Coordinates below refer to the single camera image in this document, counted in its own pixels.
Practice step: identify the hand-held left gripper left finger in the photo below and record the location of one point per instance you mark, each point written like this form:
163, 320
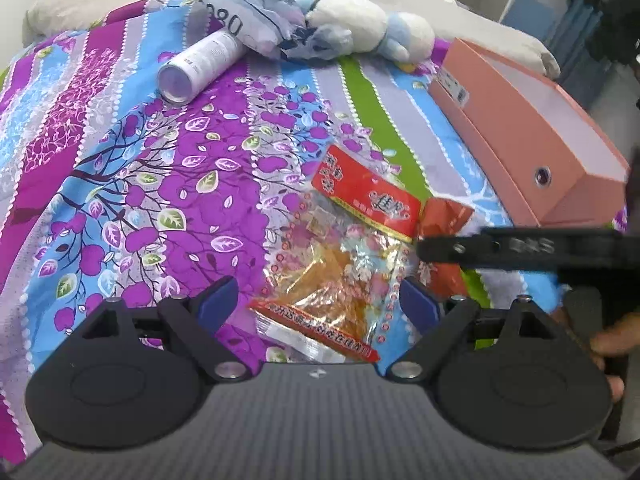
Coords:
217, 296

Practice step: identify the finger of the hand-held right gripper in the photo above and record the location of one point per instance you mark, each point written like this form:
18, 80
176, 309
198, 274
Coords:
450, 249

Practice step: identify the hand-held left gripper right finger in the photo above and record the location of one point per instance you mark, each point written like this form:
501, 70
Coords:
420, 301

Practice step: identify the clear snack packet red header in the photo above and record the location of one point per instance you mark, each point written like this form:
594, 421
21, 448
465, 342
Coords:
340, 270

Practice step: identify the pink cardboard box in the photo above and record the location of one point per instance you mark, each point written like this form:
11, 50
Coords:
500, 125

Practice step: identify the person's right hand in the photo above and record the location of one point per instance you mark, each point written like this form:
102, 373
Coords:
617, 336

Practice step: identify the purple floral bedspread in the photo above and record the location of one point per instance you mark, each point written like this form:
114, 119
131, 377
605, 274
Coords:
150, 160

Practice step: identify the blue hanging fabric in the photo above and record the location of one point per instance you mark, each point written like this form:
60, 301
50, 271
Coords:
575, 35

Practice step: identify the white cylindrical canister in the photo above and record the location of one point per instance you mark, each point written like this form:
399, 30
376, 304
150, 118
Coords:
200, 62

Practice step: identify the hanging dark clothes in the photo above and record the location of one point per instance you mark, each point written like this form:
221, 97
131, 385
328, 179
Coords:
615, 10

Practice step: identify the white and blue plush toy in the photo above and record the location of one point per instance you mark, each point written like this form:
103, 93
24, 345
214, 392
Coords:
350, 22

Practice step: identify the pale blue plastic bag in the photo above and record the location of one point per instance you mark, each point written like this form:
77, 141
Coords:
255, 0

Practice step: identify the grey duvet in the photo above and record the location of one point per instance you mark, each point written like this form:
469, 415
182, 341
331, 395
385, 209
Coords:
75, 0

